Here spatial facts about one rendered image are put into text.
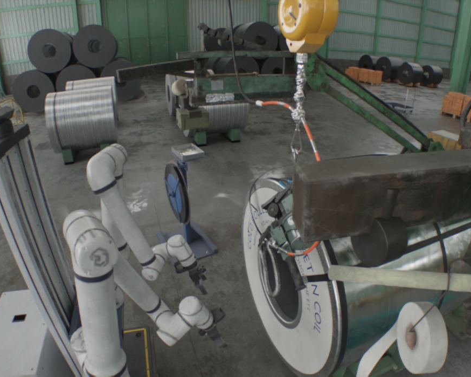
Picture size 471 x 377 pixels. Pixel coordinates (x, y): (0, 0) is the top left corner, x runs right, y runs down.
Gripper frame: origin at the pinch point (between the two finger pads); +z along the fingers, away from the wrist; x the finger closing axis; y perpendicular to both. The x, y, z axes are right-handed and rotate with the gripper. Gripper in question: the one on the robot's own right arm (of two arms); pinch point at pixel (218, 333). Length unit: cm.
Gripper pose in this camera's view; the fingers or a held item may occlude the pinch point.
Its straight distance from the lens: 155.6
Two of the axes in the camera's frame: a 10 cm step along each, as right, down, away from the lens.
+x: 4.3, 5.0, -7.5
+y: -8.5, 5.1, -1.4
